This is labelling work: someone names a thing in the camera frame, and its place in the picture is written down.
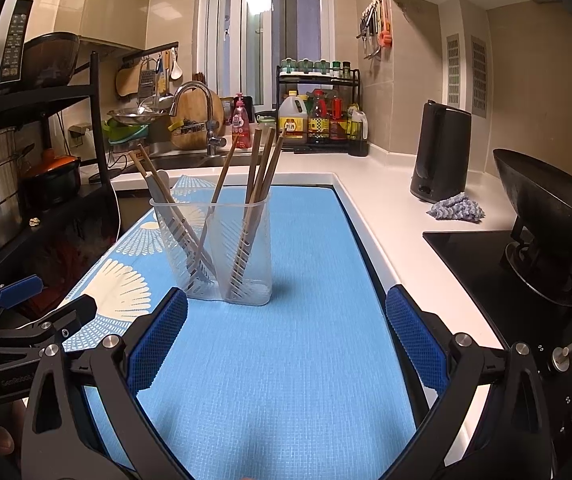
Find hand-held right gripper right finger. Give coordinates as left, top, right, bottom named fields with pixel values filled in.
left=385, top=284, right=554, bottom=480

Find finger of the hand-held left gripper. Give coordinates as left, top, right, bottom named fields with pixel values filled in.
left=38, top=294, right=98, bottom=336
left=0, top=275, right=45, bottom=312

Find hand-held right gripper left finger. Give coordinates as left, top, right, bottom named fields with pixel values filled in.
left=20, top=287, right=189, bottom=480

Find clear plastic utensil holder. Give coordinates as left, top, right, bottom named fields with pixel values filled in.
left=149, top=195, right=273, bottom=307

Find black gas stove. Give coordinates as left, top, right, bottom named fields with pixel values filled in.
left=422, top=230, right=572, bottom=466

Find orange lidded pot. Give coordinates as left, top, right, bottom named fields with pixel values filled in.
left=20, top=147, right=82, bottom=208

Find blue patterned tablecloth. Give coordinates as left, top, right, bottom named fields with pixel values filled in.
left=63, top=174, right=434, bottom=480

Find blue knitted dishcloth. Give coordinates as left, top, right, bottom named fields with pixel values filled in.
left=426, top=192, right=485, bottom=223

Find steel sink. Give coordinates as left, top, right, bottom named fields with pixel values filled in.
left=116, top=150, right=227, bottom=171

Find green basin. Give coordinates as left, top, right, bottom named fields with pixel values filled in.
left=104, top=119, right=149, bottom=143

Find black countertop appliance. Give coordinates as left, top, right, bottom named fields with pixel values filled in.
left=410, top=100, right=472, bottom=204

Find black wok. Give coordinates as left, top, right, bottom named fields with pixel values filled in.
left=492, top=148, right=572, bottom=306

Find black shelf rack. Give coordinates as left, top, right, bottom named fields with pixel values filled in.
left=0, top=51, right=119, bottom=261

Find steel bowl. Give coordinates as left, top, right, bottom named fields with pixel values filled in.
left=107, top=106, right=164, bottom=125

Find steel kitchen faucet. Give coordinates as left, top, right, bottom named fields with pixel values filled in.
left=169, top=81, right=227, bottom=157

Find dark bowl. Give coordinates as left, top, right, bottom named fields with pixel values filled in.
left=22, top=31, right=81, bottom=86

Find round wooden cutting board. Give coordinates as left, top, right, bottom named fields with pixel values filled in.
left=171, top=85, right=227, bottom=151

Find red sauce bottle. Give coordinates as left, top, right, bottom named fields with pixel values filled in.
left=329, top=91, right=347, bottom=141

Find small wooden board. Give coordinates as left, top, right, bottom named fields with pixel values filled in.
left=116, top=62, right=142, bottom=97

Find red dish soap bottle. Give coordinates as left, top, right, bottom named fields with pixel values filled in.
left=231, top=92, right=251, bottom=136

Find dark soy sauce bottle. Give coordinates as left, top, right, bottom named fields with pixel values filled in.
left=308, top=89, right=330, bottom=143

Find glass jar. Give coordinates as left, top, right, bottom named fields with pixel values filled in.
left=256, top=114, right=277, bottom=141

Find yellow cooking oil jug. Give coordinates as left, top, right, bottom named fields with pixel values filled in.
left=278, top=91, right=309, bottom=147

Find black spice rack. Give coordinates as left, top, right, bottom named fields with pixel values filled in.
left=276, top=66, right=369, bottom=157

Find row of spice jars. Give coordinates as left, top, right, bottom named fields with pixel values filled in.
left=280, top=58, right=353, bottom=80

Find metal kitchen shears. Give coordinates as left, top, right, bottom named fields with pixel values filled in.
left=357, top=0, right=383, bottom=61

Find sliding glass window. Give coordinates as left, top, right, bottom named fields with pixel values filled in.
left=198, top=0, right=334, bottom=106

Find wall power outlet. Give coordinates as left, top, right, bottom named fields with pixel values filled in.
left=68, top=122, right=91, bottom=148

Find white handled jug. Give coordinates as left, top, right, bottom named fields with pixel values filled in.
left=347, top=105, right=369, bottom=142

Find black hanging rail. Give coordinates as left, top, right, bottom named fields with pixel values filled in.
left=122, top=41, right=179, bottom=64

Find white wall vent grille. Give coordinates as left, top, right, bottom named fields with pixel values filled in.
left=470, top=36, right=489, bottom=117
left=446, top=34, right=463, bottom=111

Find orange handled peeler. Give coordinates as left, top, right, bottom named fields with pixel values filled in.
left=378, top=0, right=393, bottom=47

